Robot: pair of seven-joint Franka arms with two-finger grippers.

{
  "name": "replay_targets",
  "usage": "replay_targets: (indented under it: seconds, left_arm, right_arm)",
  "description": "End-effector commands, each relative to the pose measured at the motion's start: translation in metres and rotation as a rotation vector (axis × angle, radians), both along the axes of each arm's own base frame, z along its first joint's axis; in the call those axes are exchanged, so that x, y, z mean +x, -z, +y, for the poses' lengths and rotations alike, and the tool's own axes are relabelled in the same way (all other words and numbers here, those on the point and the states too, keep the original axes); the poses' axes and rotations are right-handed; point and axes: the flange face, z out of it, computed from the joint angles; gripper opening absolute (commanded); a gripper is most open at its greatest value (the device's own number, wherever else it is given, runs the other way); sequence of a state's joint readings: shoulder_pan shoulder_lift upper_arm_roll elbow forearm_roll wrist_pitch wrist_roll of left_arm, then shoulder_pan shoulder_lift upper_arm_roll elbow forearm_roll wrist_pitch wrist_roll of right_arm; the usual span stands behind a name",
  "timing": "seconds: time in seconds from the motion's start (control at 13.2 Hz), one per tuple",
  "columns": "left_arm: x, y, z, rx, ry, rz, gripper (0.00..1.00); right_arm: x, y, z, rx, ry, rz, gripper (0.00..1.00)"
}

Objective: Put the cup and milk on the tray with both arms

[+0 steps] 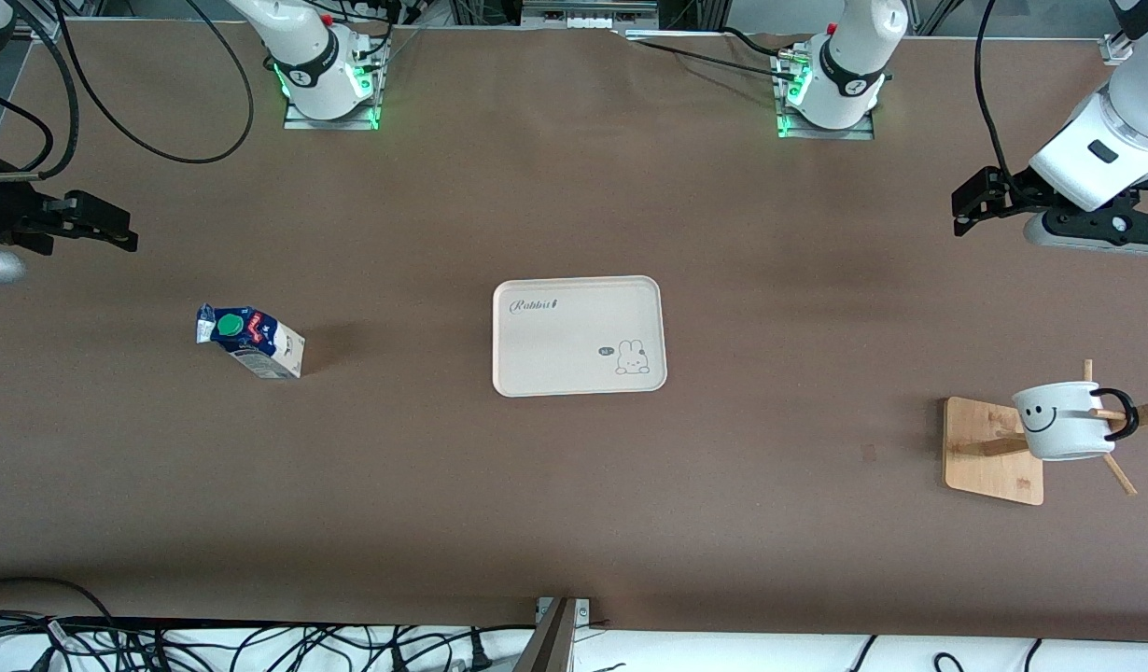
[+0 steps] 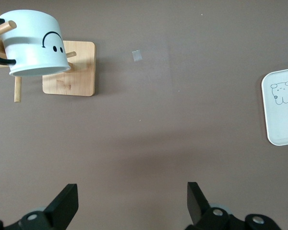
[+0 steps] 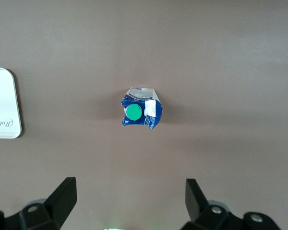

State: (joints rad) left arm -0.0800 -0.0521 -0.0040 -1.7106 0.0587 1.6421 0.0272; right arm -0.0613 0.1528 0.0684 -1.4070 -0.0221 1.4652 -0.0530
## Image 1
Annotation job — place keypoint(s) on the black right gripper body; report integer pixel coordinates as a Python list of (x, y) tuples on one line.
[(5, 207)]

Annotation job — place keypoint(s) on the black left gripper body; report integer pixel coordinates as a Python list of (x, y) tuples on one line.
[(1019, 189)]

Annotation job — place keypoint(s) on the blue white milk carton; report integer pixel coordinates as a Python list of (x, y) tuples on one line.
[(257, 350)]

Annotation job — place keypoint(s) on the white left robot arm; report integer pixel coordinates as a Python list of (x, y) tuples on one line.
[(1134, 121)]

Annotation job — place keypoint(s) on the cream rabbit print tray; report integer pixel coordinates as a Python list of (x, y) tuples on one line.
[(574, 336)]

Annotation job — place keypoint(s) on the wooden mug tree stand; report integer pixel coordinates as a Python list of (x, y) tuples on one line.
[(989, 467)]

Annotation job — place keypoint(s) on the brown table mat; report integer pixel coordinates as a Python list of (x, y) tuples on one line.
[(574, 513)]

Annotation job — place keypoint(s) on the black power plug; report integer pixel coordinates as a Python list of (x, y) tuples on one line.
[(481, 658)]

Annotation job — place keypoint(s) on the aluminium profile bar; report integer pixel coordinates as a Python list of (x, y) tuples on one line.
[(555, 644)]

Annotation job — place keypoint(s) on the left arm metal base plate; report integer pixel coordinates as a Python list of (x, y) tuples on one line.
[(854, 133)]

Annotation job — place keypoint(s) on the metal corner bracket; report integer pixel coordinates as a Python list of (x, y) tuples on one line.
[(1115, 48)]

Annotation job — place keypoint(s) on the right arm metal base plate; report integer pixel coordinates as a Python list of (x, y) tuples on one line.
[(350, 122)]

